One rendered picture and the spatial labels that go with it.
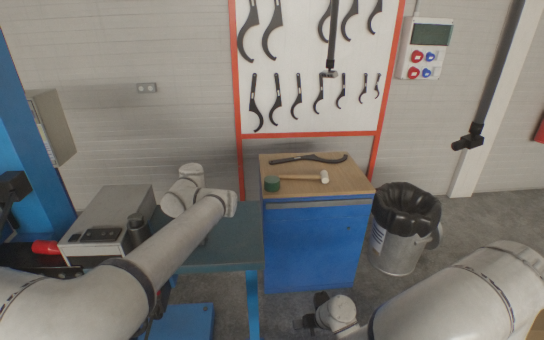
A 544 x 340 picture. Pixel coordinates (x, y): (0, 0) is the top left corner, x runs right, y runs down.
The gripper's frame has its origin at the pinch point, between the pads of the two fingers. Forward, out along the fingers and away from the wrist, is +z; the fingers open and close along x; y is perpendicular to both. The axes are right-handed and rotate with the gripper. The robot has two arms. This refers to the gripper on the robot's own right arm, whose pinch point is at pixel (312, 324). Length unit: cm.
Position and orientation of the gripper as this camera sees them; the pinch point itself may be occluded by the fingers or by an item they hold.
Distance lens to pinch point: 129.1
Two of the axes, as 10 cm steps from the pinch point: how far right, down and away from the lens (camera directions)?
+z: -1.8, 6.1, 7.7
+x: 9.8, 0.2, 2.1
